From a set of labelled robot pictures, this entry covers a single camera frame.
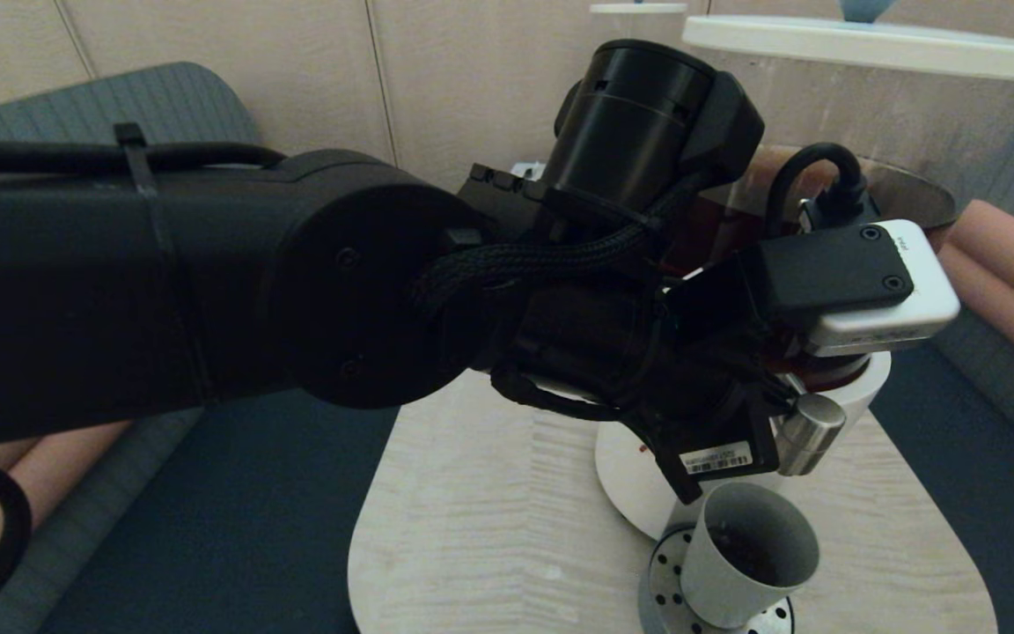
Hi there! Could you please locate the large steel dispenser tap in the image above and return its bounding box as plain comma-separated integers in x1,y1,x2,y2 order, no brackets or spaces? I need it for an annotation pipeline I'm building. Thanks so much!
775,373,849,477

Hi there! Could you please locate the grey plastic cup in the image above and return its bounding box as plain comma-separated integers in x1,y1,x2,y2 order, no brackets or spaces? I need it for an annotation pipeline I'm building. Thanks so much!
680,482,821,630

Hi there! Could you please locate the large perforated steel drip tray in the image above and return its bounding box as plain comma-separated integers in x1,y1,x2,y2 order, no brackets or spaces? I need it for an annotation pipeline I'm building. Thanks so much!
638,524,795,634

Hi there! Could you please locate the grey-blue ribbed bench backrest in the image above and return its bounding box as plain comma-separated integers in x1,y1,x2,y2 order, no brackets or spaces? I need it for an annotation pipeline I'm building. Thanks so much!
0,62,261,634
899,75,1014,481

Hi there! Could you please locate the dark blue bench seat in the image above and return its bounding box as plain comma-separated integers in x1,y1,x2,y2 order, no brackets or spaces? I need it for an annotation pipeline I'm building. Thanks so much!
868,339,1014,634
36,387,402,634

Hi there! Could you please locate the large dispenser with brown tea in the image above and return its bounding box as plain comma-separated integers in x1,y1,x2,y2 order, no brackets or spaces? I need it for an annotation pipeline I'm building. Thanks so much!
595,53,1014,540

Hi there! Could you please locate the small dispenser with clear water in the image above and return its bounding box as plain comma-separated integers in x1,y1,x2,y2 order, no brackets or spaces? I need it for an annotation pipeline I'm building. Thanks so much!
593,12,686,54

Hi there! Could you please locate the large white dispenser lid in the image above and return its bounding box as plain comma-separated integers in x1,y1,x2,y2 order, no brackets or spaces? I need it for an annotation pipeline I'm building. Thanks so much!
682,0,1014,82

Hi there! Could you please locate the small white dispenser lid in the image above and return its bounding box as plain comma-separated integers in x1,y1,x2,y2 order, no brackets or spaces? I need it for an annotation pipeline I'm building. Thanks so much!
589,0,689,15

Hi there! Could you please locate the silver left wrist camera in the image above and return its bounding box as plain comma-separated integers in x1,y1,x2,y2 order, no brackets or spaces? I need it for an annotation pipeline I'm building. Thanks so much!
758,219,962,358

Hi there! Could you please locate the thin black camera cable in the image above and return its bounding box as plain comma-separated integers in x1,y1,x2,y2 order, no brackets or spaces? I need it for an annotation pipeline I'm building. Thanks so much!
766,143,879,239

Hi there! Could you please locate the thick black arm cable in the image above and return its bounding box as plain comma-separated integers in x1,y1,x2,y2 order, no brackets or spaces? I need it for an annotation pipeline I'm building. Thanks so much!
0,139,288,174

